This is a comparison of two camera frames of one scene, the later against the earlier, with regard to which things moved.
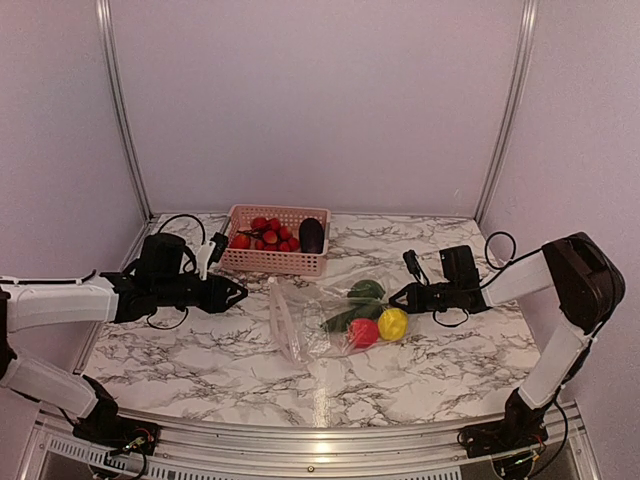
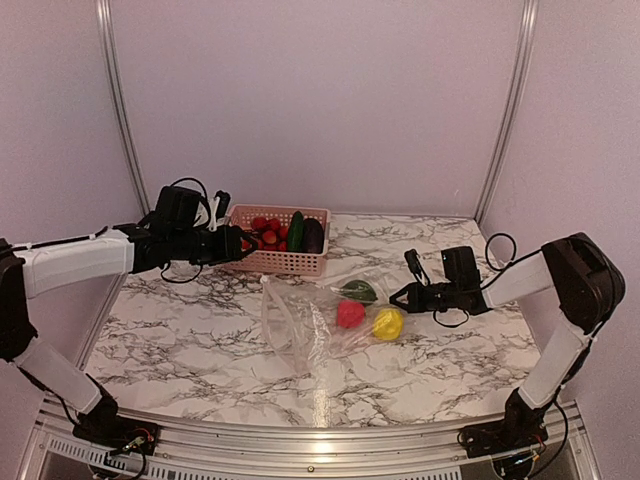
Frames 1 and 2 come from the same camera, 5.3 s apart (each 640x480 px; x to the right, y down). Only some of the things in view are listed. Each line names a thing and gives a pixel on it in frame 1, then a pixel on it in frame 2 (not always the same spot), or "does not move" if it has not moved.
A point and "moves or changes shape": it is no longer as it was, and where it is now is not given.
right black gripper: [414, 300] does not move
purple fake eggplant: [311, 236] does not move
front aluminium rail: [568, 435] does not move
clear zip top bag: [314, 321] moves or changes shape
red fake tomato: [363, 333] -> [350, 314]
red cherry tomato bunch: [269, 235] does not move
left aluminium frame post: [102, 6] does not move
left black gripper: [233, 288] -> [229, 247]
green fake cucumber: [342, 321] -> [296, 233]
